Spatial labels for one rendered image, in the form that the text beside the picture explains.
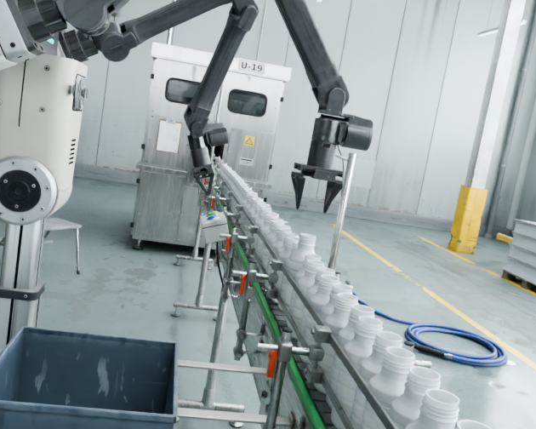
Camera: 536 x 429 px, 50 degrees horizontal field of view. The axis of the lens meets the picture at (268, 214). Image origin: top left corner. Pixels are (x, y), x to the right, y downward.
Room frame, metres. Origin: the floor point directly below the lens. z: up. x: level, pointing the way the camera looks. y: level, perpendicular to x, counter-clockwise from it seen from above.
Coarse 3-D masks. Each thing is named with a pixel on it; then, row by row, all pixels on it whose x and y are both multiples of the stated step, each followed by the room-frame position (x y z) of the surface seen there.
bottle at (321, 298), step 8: (320, 280) 1.05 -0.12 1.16; (328, 280) 1.04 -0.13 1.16; (336, 280) 1.04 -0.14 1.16; (320, 288) 1.04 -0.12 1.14; (328, 288) 1.04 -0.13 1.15; (312, 296) 1.05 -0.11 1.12; (320, 296) 1.04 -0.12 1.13; (328, 296) 1.03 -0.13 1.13; (312, 304) 1.04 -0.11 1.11; (320, 304) 1.03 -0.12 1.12; (312, 320) 1.03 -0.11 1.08; (312, 328) 1.03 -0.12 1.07; (304, 336) 1.05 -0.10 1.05; (312, 344) 1.03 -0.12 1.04; (304, 360) 1.03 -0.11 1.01
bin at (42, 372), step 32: (32, 352) 1.11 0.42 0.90; (64, 352) 1.12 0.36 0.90; (96, 352) 1.13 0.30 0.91; (128, 352) 1.14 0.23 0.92; (160, 352) 1.15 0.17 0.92; (0, 384) 0.97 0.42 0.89; (32, 384) 1.11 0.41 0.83; (64, 384) 1.12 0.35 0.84; (96, 384) 1.13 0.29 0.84; (128, 384) 1.14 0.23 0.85; (160, 384) 1.15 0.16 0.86; (0, 416) 0.81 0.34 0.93; (32, 416) 0.82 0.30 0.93; (64, 416) 0.83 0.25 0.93; (96, 416) 0.83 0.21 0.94; (128, 416) 0.84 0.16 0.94; (160, 416) 0.85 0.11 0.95; (192, 416) 0.90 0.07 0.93; (224, 416) 0.92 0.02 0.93; (256, 416) 0.94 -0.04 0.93; (288, 416) 0.95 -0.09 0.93
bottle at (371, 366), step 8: (376, 336) 0.76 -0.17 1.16; (384, 336) 0.78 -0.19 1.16; (392, 336) 0.78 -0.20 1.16; (400, 336) 0.77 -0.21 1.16; (376, 344) 0.76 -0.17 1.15; (384, 344) 0.75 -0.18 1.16; (392, 344) 0.75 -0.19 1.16; (400, 344) 0.75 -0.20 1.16; (376, 352) 0.75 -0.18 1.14; (368, 360) 0.76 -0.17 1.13; (376, 360) 0.75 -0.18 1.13; (360, 368) 0.77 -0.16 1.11; (368, 368) 0.75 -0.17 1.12; (376, 368) 0.74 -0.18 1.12; (368, 376) 0.74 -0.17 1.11; (360, 392) 0.75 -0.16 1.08; (360, 400) 0.75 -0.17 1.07; (352, 408) 0.76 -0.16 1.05; (360, 408) 0.75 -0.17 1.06; (352, 416) 0.76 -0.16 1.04; (360, 416) 0.74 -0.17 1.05; (352, 424) 0.75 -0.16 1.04; (360, 424) 0.74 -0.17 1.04
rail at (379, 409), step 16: (256, 256) 1.70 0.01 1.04; (272, 256) 1.45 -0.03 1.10; (288, 272) 1.25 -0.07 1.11; (304, 304) 1.07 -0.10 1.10; (288, 320) 1.16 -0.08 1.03; (320, 320) 0.95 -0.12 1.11; (336, 352) 0.84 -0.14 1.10; (352, 368) 0.76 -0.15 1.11; (336, 400) 0.80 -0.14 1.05; (368, 400) 0.69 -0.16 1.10; (384, 416) 0.63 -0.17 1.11
